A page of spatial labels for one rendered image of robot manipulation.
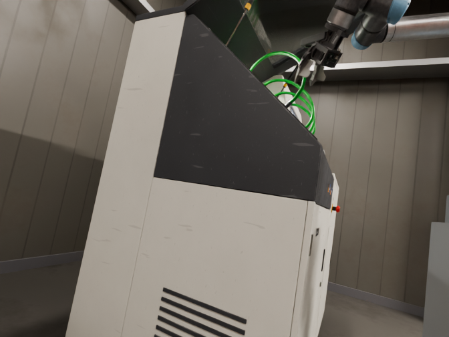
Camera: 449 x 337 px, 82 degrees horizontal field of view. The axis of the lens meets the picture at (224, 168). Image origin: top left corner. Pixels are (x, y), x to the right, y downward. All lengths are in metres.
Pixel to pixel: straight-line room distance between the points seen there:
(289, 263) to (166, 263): 0.42
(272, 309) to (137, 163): 0.69
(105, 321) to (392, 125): 2.98
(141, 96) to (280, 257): 0.81
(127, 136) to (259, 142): 0.57
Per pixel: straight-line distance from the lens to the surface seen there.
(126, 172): 1.10
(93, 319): 1.23
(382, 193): 3.10
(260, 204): 0.79
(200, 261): 0.88
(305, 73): 1.02
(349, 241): 3.07
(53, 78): 2.42
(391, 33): 1.13
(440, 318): 1.11
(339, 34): 0.99
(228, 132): 0.87
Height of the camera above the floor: 0.76
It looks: 6 degrees up
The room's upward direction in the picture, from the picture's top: 10 degrees clockwise
